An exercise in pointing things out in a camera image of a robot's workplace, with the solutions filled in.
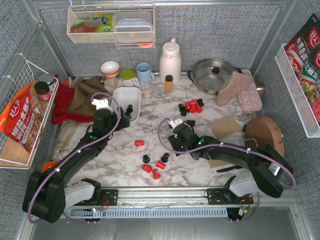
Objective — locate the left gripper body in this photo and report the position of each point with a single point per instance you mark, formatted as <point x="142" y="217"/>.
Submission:
<point x="124" y="117"/>

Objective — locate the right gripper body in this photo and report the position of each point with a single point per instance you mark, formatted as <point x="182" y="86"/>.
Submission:
<point x="186" y="124"/>

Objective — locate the black coffee capsule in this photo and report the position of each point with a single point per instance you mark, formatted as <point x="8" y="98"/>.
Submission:
<point x="129" y="109"/>
<point x="184" y="112"/>
<point x="145" y="159"/>
<point x="181" y="107"/>
<point x="200" y="102"/>
<point x="165" y="158"/>
<point x="191" y="122"/>

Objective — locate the brown cardboard square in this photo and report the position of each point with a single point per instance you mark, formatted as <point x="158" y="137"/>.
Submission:
<point x="225" y="127"/>

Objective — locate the pink striped cloth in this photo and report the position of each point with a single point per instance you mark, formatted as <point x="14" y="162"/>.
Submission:
<point x="237" y="83"/>

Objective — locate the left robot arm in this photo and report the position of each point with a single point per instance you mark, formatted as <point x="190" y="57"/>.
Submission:
<point x="45" y="197"/>

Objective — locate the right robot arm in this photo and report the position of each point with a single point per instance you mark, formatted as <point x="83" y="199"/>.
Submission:
<point x="269" y="171"/>

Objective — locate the white rectangular storage basket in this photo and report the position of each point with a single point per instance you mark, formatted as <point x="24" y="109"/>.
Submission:
<point x="126" y="96"/>

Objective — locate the red coffee capsule cluster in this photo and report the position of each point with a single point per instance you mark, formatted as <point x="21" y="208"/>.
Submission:
<point x="193" y="107"/>

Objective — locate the brown cardboard sheet right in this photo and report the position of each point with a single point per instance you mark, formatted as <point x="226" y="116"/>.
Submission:
<point x="214" y="163"/>

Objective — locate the green lidded white cup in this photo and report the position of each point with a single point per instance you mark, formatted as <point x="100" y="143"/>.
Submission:
<point x="129" y="78"/>

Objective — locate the brown cloth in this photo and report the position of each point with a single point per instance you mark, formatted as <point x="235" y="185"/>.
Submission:
<point x="81" y="100"/>

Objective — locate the blue mug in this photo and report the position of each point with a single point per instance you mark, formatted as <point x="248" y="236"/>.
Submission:
<point x="144" y="73"/>

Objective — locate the white orange striped bowl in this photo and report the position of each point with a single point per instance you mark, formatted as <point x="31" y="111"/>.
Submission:
<point x="110" y="69"/>

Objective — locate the orange spice bottle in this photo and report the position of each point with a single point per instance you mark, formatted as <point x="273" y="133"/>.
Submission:
<point x="168" y="86"/>

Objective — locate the red cloth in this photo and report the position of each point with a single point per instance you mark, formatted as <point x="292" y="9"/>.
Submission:
<point x="61" y="101"/>

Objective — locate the steel pot with glass lid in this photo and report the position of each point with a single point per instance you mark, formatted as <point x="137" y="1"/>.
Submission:
<point x="209" y="75"/>

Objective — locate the white thermos jug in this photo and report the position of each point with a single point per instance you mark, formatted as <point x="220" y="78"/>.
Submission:
<point x="170" y="62"/>

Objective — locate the round wooden board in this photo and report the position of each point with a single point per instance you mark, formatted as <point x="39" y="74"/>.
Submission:
<point x="263" y="130"/>

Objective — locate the pink egg tray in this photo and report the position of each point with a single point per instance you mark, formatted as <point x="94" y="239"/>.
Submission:
<point x="249" y="99"/>

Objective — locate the pink yellow sponge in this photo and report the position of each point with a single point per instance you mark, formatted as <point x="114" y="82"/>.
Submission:
<point x="145" y="45"/>

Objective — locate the orange cup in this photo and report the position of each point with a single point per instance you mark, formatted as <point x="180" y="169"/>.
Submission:
<point x="49" y="165"/>

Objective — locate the silver lid glass jar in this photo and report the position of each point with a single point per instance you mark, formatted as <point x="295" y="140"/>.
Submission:
<point x="49" y="79"/>

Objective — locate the dark lid glass jar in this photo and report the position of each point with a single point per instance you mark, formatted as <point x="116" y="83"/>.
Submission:
<point x="42" y="90"/>

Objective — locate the steel cup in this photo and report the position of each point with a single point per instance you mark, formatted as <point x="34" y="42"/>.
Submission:
<point x="261" y="89"/>

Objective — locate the clear plastic container stack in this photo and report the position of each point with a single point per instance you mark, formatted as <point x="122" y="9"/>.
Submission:
<point x="133" y="26"/>

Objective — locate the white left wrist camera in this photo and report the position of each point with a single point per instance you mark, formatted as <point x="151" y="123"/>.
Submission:
<point x="101" y="104"/>

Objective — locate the purple spatula handle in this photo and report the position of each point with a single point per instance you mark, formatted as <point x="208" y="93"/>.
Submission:
<point x="227" y="169"/>

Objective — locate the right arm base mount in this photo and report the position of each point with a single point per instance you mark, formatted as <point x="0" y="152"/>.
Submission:
<point x="224" y="196"/>

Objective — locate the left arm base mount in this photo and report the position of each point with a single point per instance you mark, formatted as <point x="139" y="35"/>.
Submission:
<point x="108" y="197"/>

